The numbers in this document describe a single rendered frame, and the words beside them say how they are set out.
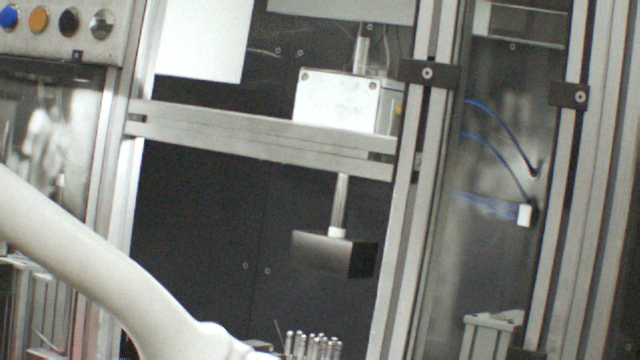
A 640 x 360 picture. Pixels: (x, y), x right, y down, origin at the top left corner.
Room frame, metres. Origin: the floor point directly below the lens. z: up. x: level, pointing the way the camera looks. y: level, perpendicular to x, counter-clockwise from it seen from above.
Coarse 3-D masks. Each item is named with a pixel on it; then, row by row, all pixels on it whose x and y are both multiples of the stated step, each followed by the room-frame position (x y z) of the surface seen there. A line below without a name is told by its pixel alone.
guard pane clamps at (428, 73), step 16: (400, 64) 1.33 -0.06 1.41; (416, 64) 1.32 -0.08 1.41; (432, 64) 1.31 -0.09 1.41; (448, 64) 1.30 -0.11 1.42; (400, 80) 1.33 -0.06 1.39; (416, 80) 1.32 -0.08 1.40; (432, 80) 1.31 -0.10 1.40; (448, 80) 1.30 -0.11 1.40; (560, 96) 1.23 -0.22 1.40; (576, 96) 1.22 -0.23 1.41; (512, 352) 1.24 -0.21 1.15; (528, 352) 1.23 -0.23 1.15
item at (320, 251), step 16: (352, 176) 1.60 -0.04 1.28; (336, 192) 1.60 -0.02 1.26; (336, 208) 1.60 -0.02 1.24; (336, 224) 1.59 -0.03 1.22; (304, 240) 1.59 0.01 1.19; (320, 240) 1.58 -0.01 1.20; (336, 240) 1.57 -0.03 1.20; (352, 240) 1.58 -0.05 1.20; (368, 240) 1.61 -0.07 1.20; (304, 256) 1.59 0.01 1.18; (320, 256) 1.58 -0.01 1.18; (336, 256) 1.57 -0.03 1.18; (352, 256) 1.56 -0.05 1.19; (368, 256) 1.59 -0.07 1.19; (320, 272) 1.58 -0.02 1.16; (336, 272) 1.56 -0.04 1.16; (352, 272) 1.56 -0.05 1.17; (368, 272) 1.60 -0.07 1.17
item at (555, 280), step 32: (576, 0) 1.23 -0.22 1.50; (608, 0) 1.21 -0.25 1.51; (576, 32) 1.23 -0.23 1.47; (608, 32) 1.21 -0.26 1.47; (576, 64) 1.23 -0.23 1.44; (576, 128) 1.22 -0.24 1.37; (576, 160) 1.22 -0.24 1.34; (576, 192) 1.22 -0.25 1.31; (576, 224) 1.21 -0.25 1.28; (544, 256) 1.23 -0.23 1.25; (576, 256) 1.21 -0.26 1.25; (544, 288) 1.23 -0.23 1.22; (544, 320) 1.23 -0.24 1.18; (128, 352) 1.71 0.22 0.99; (544, 352) 1.23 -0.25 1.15
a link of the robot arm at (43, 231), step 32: (0, 192) 1.10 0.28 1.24; (32, 192) 1.12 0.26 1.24; (0, 224) 1.10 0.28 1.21; (32, 224) 1.10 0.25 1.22; (64, 224) 1.11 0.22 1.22; (32, 256) 1.11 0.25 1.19; (64, 256) 1.10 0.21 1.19; (96, 256) 1.11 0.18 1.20; (96, 288) 1.11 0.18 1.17; (128, 288) 1.11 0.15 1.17; (160, 288) 1.13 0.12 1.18; (128, 320) 1.11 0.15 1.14; (160, 320) 1.12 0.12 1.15; (192, 320) 1.15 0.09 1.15; (160, 352) 1.12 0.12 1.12; (192, 352) 1.13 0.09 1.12; (224, 352) 1.14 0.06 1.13; (256, 352) 1.18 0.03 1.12
